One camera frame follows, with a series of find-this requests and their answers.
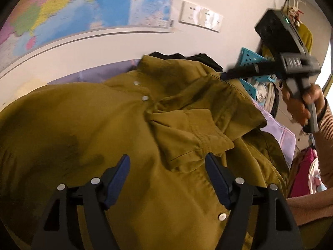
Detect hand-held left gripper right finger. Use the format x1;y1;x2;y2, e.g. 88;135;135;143
205;152;303;250

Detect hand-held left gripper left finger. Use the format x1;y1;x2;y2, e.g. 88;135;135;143
31;154;130;250

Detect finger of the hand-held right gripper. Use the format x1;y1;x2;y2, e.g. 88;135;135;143
220;59;283;82

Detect olive green jacket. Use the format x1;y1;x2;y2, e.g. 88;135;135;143
0;55;290;250

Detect person's right forearm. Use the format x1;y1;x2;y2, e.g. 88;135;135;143
286;101;333;227

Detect person's right hand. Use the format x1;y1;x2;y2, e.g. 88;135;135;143
282;83;327;126

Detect blue perforated basket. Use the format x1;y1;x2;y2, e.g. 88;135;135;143
233;47;271;70
239;74;277;99

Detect yellow hanging cloth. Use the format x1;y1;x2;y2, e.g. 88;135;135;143
298;23;313;53

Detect teal perforated plastic baskets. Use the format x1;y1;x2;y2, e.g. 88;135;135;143
247;77;280;118

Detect black cloth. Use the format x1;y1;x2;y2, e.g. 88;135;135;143
148;51;224;72

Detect purple bed blanket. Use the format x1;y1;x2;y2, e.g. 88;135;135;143
47;59;297;168

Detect pink clothing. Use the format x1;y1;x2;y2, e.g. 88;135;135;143
289;147;319;198

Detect cream wall hanger ornament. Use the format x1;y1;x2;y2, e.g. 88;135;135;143
286;0;305;27

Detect white wall socket plate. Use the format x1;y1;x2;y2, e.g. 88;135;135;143
200;6;224;33
179;0;203;26

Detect colourful wall map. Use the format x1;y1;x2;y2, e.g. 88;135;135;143
0;0;177;71

